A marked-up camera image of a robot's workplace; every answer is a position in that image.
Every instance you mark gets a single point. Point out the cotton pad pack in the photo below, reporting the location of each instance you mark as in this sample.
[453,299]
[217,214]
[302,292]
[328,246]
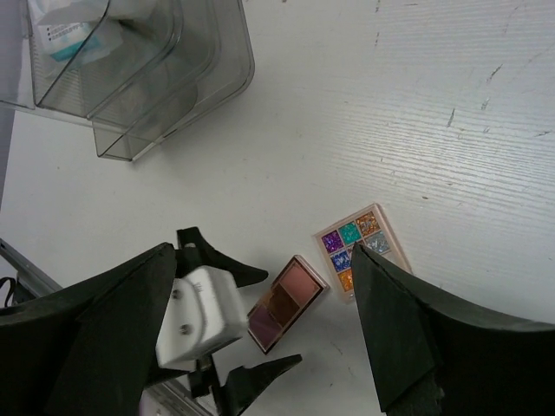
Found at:
[65,28]

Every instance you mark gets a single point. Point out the clear acrylic makeup organizer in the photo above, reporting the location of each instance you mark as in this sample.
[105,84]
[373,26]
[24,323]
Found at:
[179,61]

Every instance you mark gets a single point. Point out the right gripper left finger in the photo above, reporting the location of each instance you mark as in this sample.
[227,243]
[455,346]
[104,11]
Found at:
[88,349]

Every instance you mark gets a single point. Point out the aluminium front rail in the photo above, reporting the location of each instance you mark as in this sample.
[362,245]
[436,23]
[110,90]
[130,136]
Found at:
[31,282]

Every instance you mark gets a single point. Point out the pink blush palette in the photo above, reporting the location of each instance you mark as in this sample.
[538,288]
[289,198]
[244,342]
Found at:
[295,288]

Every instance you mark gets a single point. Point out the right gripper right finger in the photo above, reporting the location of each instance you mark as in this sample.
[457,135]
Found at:
[434,353]

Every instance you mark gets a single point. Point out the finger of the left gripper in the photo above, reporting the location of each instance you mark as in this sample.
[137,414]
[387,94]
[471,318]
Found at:
[194,251]
[245,384]

